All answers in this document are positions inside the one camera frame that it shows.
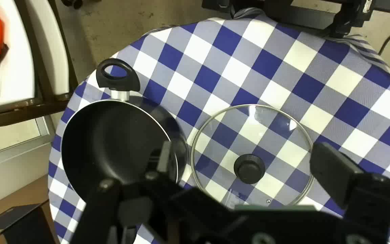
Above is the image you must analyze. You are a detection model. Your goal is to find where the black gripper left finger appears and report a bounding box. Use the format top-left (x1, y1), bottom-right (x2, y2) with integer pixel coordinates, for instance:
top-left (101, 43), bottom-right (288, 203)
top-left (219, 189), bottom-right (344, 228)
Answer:
top-left (74, 140), bottom-right (183, 244)

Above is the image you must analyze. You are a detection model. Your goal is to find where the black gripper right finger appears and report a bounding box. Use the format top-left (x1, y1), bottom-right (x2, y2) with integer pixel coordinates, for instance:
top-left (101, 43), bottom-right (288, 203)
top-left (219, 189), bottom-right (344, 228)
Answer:
top-left (309, 142), bottom-right (390, 244)

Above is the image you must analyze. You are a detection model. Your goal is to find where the glass lid with black knob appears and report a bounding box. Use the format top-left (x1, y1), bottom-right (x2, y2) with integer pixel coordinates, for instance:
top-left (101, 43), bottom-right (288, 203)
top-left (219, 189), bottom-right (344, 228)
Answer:
top-left (189, 104), bottom-right (314, 212)

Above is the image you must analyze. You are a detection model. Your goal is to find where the black cooking pot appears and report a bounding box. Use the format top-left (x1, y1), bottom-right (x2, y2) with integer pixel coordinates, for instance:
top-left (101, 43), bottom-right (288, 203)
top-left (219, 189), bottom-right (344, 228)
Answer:
top-left (61, 59), bottom-right (189, 205)

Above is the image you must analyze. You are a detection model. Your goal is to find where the cardboard box with dark band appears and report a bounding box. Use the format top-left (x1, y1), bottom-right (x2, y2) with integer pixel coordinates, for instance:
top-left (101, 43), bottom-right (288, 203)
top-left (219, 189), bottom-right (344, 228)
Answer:
top-left (0, 203), bottom-right (58, 244)

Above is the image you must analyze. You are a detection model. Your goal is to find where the blue white checkered tablecloth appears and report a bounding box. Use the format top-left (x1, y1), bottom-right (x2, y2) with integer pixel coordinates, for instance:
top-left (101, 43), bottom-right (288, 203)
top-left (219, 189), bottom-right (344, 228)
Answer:
top-left (46, 16), bottom-right (390, 244)

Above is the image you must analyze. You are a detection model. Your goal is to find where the white side table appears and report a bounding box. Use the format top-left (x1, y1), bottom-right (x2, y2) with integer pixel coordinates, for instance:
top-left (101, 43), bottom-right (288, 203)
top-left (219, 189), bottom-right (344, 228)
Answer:
top-left (0, 0), bottom-right (77, 133)

